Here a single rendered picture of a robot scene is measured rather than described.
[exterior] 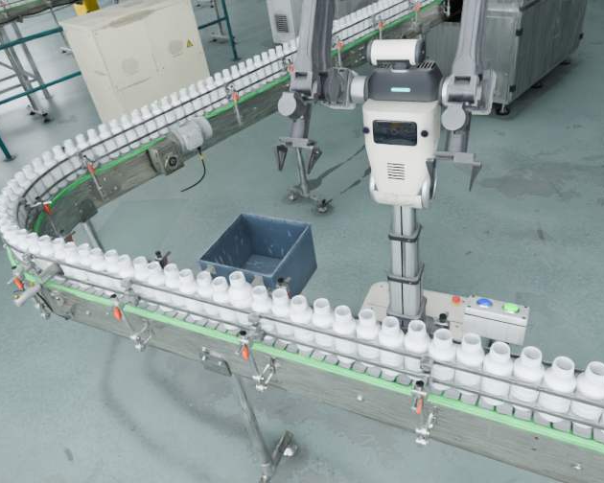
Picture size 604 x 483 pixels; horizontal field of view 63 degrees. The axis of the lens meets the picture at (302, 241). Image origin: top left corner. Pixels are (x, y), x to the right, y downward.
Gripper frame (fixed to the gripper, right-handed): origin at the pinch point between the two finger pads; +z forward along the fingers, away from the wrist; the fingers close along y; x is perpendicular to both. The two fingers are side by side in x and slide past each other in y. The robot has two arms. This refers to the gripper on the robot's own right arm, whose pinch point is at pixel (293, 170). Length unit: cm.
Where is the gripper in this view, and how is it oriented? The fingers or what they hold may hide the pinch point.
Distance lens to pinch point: 149.6
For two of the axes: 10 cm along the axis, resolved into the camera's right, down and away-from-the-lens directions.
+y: 8.8, 1.7, -4.5
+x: 4.6, -0.5, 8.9
